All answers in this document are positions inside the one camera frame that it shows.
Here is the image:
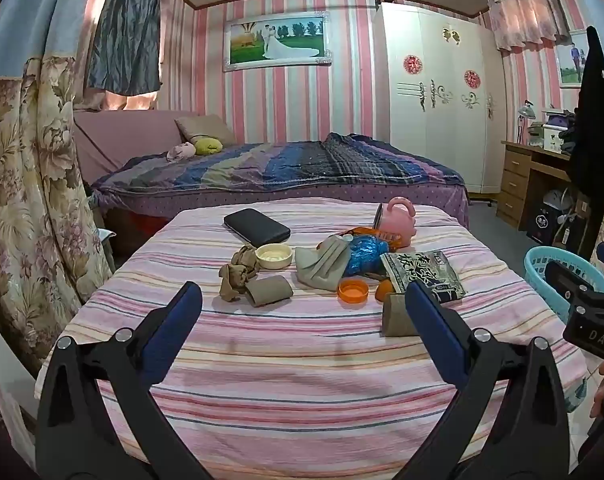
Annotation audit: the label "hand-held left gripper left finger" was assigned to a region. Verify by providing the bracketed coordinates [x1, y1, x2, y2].
[36, 281, 213, 480]

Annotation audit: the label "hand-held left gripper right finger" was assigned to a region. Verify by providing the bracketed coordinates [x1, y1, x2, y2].
[394, 280, 570, 480]

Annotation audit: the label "turquoise plastic basket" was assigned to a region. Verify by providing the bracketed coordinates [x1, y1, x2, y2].
[524, 246, 604, 325]

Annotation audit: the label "black and white snack packet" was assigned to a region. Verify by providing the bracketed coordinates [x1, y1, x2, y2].
[380, 251, 468, 305]

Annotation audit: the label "brown stockings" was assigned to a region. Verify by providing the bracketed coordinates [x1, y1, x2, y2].
[218, 245, 259, 303]

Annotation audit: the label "orange bottle cap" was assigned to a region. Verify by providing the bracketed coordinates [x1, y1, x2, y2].
[338, 280, 369, 304]

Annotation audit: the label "blue foil wrapper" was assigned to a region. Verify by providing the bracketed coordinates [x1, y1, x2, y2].
[343, 235, 390, 277]

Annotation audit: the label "orange net bag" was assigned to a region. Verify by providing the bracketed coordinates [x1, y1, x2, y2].
[317, 228, 403, 251]

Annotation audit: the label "cream round bowl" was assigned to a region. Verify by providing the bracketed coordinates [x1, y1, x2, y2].
[255, 243, 293, 271]

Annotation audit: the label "grey cloth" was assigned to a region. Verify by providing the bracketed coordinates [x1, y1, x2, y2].
[295, 236, 355, 292]

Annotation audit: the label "black box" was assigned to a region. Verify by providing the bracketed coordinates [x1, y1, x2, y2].
[526, 200, 558, 243]

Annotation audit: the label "white electric fan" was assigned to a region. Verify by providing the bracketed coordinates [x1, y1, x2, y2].
[542, 187, 570, 211]

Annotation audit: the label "dark hanging coat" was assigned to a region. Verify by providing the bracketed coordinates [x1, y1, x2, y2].
[567, 25, 604, 261]

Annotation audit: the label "pink mug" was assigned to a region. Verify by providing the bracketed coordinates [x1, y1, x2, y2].
[373, 197, 418, 250]

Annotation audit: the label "wooden desk with drawers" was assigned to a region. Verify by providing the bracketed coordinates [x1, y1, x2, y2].
[497, 140, 583, 233]

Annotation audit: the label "pink striped table cloth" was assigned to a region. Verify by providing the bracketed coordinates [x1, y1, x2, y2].
[34, 197, 590, 471]

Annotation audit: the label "white box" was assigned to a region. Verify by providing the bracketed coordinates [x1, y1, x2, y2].
[542, 122, 575, 153]

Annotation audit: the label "black wallet case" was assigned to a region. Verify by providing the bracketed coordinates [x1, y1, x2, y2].
[223, 208, 292, 248]

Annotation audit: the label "desk lamp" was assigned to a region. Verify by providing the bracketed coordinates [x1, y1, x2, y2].
[516, 100, 535, 143]

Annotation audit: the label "purple bed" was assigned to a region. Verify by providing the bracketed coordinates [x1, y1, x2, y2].
[74, 110, 470, 233]

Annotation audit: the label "pink plush toy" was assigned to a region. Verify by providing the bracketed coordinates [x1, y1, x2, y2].
[166, 142, 195, 162]

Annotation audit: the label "yellow plush toy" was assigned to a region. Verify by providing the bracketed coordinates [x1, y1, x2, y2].
[194, 136, 224, 156]

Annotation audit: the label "white wardrobe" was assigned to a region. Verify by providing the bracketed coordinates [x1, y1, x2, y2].
[373, 2, 505, 206]

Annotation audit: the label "striped purple blue quilt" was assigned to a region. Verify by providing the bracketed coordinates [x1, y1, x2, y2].
[92, 132, 465, 193]

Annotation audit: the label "floral curtain with blue top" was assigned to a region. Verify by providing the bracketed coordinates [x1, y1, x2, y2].
[0, 0, 113, 376]

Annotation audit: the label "beige pillow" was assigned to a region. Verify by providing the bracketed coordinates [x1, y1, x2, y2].
[175, 115, 235, 146]

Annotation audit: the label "pink sheer curtain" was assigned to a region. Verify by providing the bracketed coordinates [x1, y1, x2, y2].
[74, 0, 183, 111]

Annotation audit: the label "pink curtain valance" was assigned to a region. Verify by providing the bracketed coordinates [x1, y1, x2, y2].
[487, 0, 573, 51]

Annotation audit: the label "grey curtain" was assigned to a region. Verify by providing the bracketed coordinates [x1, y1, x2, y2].
[87, 0, 162, 96]

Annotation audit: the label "framed wedding photo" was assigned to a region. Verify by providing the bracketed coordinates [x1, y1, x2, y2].
[223, 11, 331, 72]

